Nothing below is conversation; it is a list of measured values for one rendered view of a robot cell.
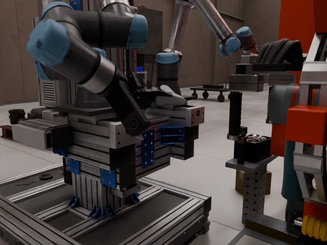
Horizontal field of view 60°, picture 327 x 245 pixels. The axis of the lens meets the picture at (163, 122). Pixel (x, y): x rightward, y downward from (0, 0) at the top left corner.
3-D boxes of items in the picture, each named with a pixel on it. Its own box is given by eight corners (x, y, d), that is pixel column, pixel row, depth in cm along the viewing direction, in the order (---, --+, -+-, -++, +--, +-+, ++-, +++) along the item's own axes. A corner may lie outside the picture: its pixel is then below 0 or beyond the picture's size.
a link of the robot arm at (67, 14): (92, 34, 68) (99, 59, 61) (41, 32, 64) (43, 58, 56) (93, 1, 63) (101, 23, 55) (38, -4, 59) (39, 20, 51)
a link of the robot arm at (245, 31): (232, 32, 158) (246, 24, 156) (239, 48, 163) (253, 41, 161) (236, 35, 151) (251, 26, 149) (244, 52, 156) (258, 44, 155)
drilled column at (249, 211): (257, 228, 174) (261, 163, 166) (241, 222, 180) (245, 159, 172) (263, 221, 182) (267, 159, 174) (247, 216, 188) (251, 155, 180)
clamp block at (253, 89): (257, 92, 80) (258, 73, 79) (227, 91, 86) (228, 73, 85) (263, 91, 84) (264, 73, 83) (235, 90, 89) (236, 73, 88)
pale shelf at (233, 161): (254, 174, 149) (254, 168, 149) (225, 166, 160) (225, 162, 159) (280, 155, 182) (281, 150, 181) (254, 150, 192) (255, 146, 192)
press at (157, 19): (134, 110, 671) (131, -5, 623) (101, 106, 741) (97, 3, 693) (167, 104, 773) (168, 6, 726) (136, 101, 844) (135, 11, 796)
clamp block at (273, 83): (292, 86, 106) (293, 72, 105) (267, 85, 111) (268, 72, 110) (296, 86, 110) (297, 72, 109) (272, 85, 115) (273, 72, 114)
